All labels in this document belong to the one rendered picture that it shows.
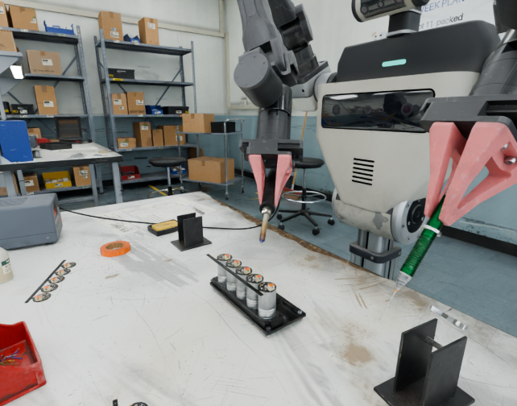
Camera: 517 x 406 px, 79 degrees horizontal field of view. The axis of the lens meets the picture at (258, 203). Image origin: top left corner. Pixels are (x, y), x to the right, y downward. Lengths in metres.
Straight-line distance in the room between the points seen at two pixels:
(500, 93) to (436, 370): 0.25
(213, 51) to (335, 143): 4.93
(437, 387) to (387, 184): 0.48
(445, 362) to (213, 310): 0.30
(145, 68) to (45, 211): 4.51
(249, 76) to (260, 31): 0.14
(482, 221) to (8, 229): 2.96
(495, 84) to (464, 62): 0.47
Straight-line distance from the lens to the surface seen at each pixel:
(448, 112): 0.31
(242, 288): 0.48
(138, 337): 0.48
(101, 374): 0.44
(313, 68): 1.03
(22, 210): 0.83
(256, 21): 0.62
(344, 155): 0.84
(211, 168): 3.95
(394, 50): 0.88
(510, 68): 0.33
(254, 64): 0.50
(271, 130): 0.51
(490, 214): 3.05
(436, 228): 0.29
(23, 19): 4.65
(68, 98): 4.99
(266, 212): 0.47
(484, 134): 0.29
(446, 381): 0.40
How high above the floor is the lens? 1.04
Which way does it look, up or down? 16 degrees down
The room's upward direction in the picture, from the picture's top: straight up
